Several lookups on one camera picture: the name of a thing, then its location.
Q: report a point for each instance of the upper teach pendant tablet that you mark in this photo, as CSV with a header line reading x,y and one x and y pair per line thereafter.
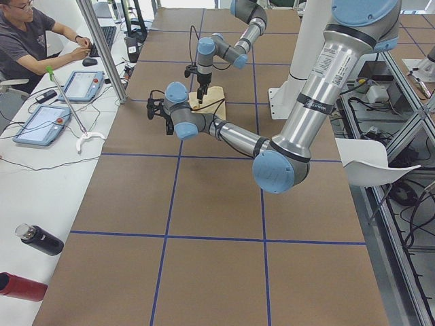
x,y
83,86

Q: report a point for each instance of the pink metal rod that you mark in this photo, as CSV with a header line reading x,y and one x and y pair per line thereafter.
x,y
50,72

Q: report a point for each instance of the aluminium frame post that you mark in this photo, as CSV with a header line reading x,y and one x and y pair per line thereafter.
x,y
92,22

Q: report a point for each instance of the black bottle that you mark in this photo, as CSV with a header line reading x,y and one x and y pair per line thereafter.
x,y
39,239

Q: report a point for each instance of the white plastic chair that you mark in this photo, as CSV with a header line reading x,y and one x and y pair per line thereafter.
x,y
366,163

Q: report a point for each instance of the black computer mouse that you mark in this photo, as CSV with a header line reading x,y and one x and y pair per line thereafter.
x,y
88,62

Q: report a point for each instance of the lower teach pendant tablet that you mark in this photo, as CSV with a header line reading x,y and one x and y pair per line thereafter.
x,y
44,125

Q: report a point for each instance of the black keyboard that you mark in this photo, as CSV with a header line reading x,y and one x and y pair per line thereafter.
x,y
109,33

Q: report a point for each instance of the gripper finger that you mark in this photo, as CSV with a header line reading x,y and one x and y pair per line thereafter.
x,y
200,95
206,91
169,129

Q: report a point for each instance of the teach pendant tablet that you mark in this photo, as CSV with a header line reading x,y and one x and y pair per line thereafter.
x,y
83,86
44,125

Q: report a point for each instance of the red bottle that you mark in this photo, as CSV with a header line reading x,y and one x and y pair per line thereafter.
x,y
22,288

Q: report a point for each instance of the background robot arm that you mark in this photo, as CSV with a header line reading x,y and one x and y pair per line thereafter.
x,y
423,69

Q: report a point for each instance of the seated person grey shirt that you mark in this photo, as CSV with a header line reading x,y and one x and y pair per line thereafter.
x,y
24,47

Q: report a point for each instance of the beige long sleeve shirt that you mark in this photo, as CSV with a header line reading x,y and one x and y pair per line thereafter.
x,y
213,102

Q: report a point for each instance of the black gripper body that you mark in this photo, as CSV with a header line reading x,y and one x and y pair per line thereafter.
x,y
204,81
168,122

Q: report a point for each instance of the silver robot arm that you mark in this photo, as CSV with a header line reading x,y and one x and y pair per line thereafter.
x,y
354,29
236,53

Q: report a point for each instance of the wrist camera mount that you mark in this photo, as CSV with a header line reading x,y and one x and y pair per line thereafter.
x,y
154,107
190,70

